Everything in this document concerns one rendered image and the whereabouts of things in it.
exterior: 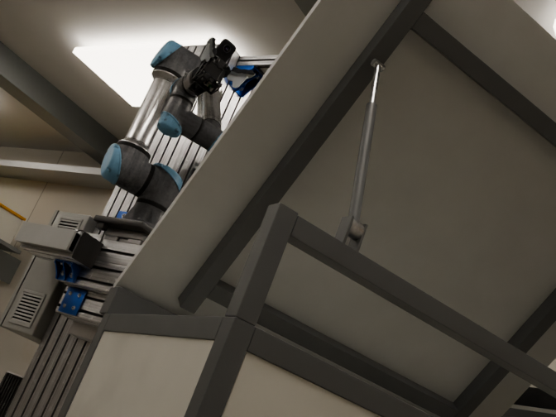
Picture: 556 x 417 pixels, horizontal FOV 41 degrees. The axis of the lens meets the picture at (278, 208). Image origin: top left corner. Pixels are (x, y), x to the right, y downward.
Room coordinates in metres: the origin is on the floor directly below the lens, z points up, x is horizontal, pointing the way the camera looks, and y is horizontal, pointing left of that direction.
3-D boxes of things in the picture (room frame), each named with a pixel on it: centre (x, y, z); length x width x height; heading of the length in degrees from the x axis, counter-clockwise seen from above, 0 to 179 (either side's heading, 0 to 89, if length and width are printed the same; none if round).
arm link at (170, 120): (2.05, 0.37, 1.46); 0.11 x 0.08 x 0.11; 115
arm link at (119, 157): (2.28, 0.50, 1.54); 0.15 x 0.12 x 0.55; 115
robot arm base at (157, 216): (2.34, 0.38, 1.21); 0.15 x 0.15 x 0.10
